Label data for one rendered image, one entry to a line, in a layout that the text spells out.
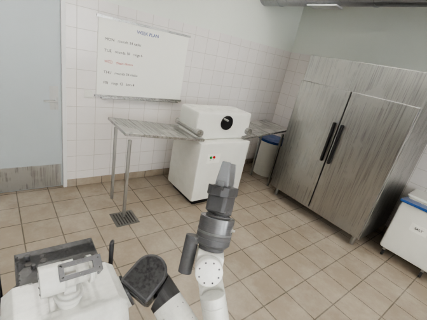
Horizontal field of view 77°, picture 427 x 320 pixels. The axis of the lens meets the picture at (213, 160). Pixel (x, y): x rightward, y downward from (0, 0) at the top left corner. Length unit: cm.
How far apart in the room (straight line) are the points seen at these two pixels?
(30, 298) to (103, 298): 16
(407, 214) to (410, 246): 35
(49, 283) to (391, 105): 320
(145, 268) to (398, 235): 327
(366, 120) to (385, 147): 35
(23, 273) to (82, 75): 268
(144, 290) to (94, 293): 12
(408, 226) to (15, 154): 431
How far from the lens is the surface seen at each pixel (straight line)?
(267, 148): 465
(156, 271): 83
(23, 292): 84
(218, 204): 65
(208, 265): 66
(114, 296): 79
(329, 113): 362
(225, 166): 66
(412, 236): 374
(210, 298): 74
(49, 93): 335
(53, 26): 328
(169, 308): 83
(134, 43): 345
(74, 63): 331
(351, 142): 350
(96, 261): 70
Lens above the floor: 184
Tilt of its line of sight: 21 degrees down
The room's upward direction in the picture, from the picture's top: 12 degrees clockwise
